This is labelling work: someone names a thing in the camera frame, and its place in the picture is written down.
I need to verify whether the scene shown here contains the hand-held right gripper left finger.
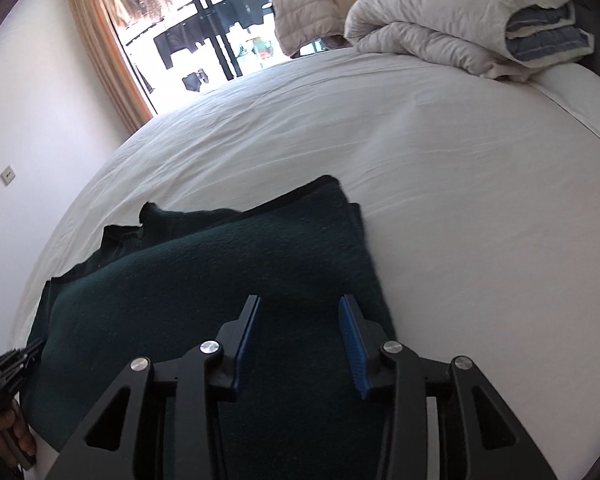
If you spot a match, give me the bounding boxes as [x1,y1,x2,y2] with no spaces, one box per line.
[45,295,262,480]

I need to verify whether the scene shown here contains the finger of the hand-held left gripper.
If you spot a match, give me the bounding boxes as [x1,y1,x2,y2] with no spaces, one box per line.
[0,338,46,392]

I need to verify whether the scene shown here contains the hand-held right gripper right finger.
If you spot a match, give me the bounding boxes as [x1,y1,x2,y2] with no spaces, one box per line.
[338,294,558,480]

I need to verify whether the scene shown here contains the dark green sweater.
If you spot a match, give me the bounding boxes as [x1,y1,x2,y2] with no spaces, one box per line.
[19,175,398,480]

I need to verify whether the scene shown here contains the person's left hand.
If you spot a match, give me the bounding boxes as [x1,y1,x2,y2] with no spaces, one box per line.
[0,401,37,469]

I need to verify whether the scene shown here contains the white bed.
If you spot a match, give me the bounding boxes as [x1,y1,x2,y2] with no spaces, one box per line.
[7,47,600,480]

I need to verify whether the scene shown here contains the small hanging dark garment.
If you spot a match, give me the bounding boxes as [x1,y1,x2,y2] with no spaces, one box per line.
[180,71,211,93]

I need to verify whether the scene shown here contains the folded white duvet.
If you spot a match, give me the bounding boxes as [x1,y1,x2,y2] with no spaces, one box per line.
[344,0,596,83]

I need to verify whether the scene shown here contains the black window frame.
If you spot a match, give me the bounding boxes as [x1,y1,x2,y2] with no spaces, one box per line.
[175,0,311,81]

